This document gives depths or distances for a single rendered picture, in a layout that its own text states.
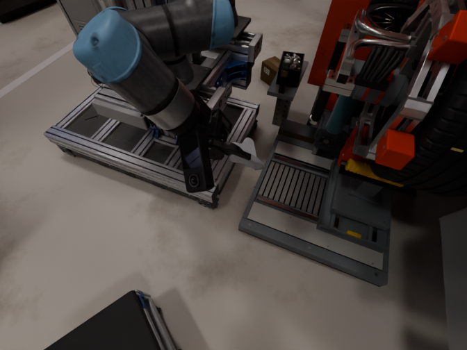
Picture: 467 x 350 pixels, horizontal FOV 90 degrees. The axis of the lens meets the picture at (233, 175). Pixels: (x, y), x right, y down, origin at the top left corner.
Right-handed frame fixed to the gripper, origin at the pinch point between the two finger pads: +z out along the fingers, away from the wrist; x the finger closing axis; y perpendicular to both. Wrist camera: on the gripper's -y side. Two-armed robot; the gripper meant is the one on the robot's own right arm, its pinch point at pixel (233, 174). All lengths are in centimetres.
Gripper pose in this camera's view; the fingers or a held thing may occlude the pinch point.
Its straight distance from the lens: 53.2
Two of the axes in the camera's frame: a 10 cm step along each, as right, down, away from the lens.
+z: 4.7, 4.2, 7.8
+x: -8.8, 1.2, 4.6
